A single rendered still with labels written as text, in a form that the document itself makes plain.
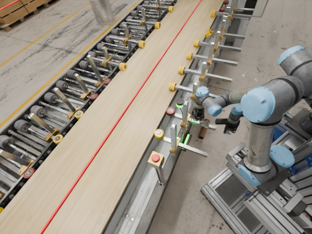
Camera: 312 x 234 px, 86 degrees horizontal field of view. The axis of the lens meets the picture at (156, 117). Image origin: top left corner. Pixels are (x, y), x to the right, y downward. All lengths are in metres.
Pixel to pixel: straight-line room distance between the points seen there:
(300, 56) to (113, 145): 1.28
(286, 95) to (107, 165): 1.15
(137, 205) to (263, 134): 1.10
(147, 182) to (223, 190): 0.83
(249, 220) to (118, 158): 1.35
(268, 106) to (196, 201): 1.64
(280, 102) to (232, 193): 1.44
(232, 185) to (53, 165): 1.69
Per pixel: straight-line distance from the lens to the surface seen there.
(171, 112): 1.48
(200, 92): 1.04
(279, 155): 1.03
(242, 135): 2.55
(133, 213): 1.53
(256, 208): 1.25
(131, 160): 1.32
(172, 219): 2.11
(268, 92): 0.68
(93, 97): 1.80
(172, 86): 1.60
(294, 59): 1.07
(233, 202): 1.99
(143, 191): 1.53
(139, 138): 1.38
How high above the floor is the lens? 2.10
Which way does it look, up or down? 55 degrees down
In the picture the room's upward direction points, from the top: 10 degrees counter-clockwise
